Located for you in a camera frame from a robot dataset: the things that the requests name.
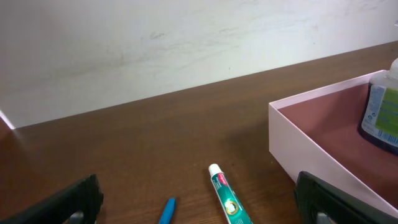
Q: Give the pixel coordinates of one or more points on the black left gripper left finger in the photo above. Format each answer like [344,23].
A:
[78,203]

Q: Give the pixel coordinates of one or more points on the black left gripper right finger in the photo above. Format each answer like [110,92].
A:
[320,202]

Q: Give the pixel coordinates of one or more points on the clear soap pump bottle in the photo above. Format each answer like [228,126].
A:
[378,124]

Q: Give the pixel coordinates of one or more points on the pink cardboard box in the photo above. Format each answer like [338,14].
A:
[317,132]

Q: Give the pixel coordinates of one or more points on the green Colgate toothpaste tube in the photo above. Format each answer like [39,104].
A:
[232,207]

